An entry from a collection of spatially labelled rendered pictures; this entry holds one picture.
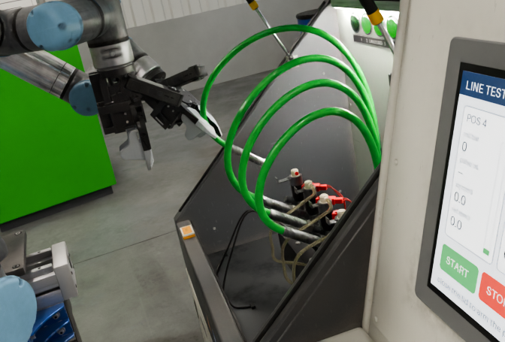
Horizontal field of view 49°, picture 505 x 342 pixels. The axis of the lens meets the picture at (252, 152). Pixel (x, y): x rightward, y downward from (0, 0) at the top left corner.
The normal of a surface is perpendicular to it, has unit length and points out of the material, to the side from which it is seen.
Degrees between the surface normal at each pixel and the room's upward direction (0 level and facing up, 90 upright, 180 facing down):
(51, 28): 90
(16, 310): 97
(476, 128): 76
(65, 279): 90
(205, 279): 0
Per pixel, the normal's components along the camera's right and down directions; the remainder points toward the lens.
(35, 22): -0.34, 0.37
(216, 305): -0.18, -0.93
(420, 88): -0.96, 0.03
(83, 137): 0.48, 0.21
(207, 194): 0.28, 0.27
